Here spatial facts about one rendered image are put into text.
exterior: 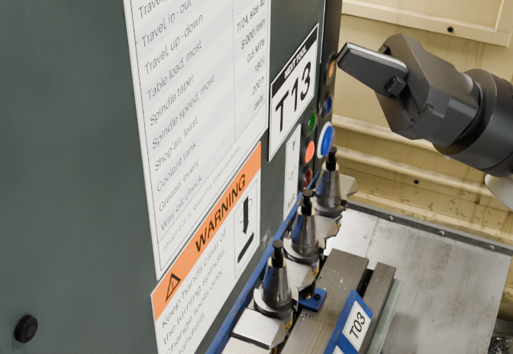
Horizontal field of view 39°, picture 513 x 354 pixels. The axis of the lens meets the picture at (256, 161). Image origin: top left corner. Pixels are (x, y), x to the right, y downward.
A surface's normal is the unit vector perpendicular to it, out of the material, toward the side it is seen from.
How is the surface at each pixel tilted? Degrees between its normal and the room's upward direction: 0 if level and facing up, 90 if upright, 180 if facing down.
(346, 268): 0
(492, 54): 91
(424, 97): 60
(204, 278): 90
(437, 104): 52
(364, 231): 24
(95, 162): 90
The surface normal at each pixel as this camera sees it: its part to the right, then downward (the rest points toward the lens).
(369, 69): 0.11, 0.63
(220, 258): 0.92, 0.26
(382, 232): -0.16, -0.46
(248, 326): 0.01, -0.77
